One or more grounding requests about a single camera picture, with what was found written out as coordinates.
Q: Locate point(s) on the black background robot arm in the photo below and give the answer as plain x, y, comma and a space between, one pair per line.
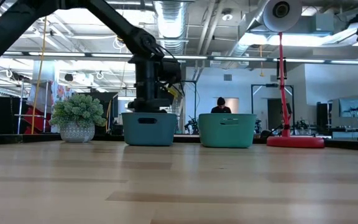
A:
191, 124

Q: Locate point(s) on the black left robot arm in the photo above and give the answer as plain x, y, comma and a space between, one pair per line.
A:
2, 34

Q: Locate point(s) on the blue plastic bin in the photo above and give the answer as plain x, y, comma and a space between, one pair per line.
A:
149, 133

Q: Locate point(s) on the person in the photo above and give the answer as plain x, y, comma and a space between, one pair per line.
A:
221, 109

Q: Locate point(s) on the grey background monitor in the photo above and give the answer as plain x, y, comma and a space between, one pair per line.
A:
351, 108

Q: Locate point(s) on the green plant in patterned pot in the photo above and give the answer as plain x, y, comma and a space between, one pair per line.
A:
76, 110

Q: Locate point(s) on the green plastic bin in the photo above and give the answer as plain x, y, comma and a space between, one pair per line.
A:
228, 133

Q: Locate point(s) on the long light bar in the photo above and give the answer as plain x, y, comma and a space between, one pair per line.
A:
228, 58

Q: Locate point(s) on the black background cabinet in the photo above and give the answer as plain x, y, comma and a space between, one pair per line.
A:
323, 115

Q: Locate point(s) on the round ceiling lamp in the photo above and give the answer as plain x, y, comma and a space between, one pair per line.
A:
227, 17

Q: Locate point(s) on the red stepped structure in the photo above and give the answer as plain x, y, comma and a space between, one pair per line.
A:
39, 123

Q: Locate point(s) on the metal rack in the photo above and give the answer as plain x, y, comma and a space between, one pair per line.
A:
21, 105

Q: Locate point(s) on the red desk lamp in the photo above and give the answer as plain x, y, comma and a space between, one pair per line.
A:
294, 142

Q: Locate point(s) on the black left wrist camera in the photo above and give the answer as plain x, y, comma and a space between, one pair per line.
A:
170, 70

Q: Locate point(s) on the silver ventilation duct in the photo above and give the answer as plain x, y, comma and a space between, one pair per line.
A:
172, 18

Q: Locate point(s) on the black metal table frame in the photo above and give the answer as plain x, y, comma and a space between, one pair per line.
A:
26, 138

